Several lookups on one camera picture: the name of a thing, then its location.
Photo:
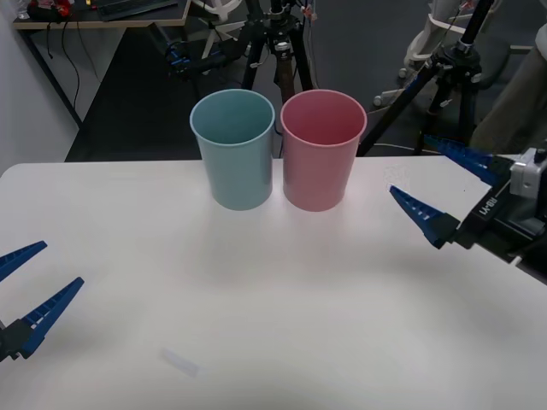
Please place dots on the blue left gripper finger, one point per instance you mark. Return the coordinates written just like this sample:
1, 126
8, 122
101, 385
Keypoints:
19, 256
47, 314

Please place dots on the black and blue device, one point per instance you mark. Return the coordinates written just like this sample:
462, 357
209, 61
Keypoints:
179, 57

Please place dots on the black keyboard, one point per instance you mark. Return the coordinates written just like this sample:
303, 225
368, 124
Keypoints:
137, 6

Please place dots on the white wheeled chair base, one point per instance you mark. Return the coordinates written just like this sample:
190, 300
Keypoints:
421, 42

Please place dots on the pale blue plastic bin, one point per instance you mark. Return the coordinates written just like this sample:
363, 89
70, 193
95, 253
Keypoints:
239, 179

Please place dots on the pink plastic bin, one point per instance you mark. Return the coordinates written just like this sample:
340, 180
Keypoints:
316, 179

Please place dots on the dark desk with wooden edge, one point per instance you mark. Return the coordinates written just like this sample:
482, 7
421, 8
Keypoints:
85, 16

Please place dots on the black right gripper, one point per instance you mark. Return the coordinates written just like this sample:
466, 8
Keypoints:
491, 222

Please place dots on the black tripod with blue marks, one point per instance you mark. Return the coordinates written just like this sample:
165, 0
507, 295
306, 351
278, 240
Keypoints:
463, 55

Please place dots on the black tripod with brown leg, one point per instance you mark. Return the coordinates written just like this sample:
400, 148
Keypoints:
282, 64

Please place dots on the person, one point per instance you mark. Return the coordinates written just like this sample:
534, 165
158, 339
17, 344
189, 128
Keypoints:
513, 107

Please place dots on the small red object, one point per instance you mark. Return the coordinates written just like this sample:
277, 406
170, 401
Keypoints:
62, 6

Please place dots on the white office chair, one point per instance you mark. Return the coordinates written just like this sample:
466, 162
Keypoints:
212, 38

